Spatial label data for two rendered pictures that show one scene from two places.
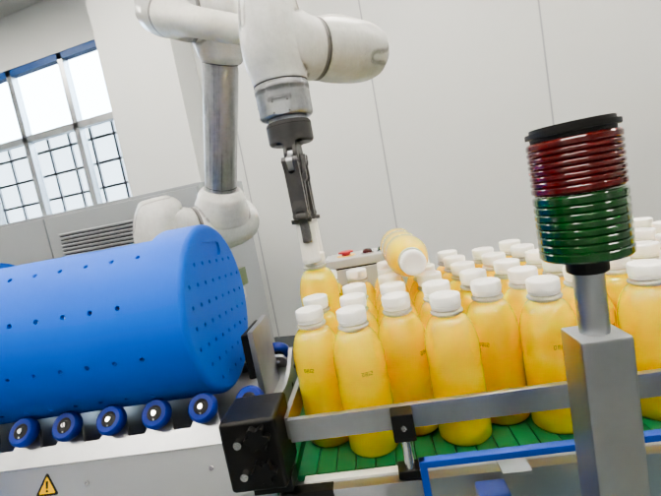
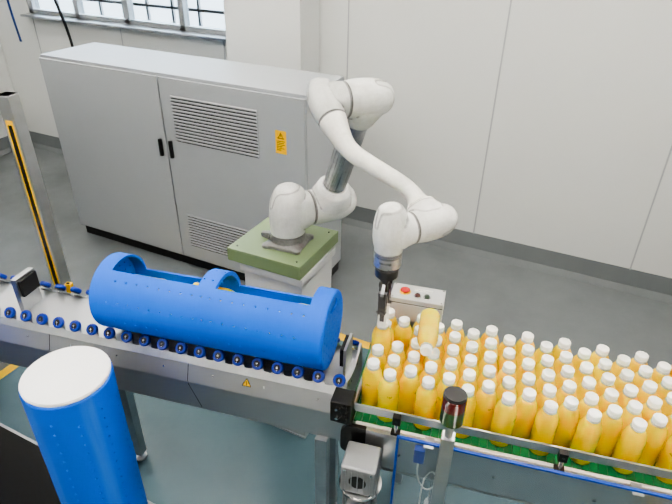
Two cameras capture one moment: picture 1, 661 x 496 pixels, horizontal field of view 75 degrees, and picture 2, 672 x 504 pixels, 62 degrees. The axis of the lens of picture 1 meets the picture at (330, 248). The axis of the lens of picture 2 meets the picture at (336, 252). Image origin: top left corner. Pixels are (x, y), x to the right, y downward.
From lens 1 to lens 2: 1.34 m
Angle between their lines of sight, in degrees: 26
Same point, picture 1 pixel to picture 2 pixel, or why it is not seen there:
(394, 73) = not seen: outside the picture
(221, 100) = not seen: hidden behind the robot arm
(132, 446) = (285, 380)
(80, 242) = (189, 109)
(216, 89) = not seen: hidden behind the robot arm
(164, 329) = (312, 352)
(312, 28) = (411, 233)
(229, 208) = (338, 203)
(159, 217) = (290, 206)
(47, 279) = (261, 311)
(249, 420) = (342, 403)
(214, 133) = (340, 162)
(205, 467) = (314, 398)
